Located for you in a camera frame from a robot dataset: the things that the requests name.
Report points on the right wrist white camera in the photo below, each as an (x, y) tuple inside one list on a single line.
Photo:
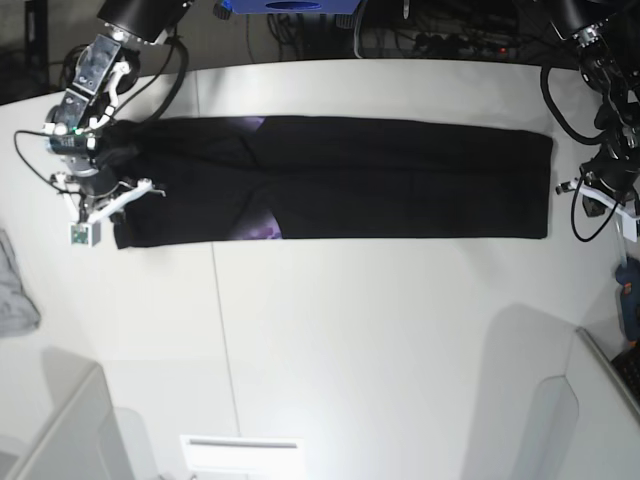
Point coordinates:
[(85, 234)]

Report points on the black T-shirt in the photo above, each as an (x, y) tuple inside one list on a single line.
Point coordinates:
[(299, 177)]

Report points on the black keyboard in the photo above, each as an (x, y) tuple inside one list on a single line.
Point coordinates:
[(627, 364)]

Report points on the white right partition panel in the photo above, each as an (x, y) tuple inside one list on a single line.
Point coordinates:
[(583, 424)]

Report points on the blue box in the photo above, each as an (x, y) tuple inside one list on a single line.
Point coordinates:
[(294, 6)]

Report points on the grey cloth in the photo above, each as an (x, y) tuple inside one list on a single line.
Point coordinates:
[(19, 315)]

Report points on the white slotted plate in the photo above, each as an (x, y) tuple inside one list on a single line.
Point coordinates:
[(242, 455)]

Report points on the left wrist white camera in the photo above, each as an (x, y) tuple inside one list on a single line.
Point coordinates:
[(629, 222)]

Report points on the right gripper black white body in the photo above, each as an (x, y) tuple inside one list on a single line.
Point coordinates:
[(93, 193)]

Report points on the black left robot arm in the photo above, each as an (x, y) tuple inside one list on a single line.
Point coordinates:
[(604, 36)]

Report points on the blue glue gun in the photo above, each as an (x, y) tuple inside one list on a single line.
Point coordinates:
[(627, 276)]

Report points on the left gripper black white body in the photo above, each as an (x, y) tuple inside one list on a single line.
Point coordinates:
[(603, 184)]

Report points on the white partition panel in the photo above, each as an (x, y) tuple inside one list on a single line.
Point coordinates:
[(583, 424), (80, 439)]

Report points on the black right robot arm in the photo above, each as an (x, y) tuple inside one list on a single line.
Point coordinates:
[(106, 69)]

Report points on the white left partition panel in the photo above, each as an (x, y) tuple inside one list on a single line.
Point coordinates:
[(80, 439)]

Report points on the wrist white camera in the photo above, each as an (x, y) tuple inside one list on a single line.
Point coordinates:
[(629, 222), (85, 234)]

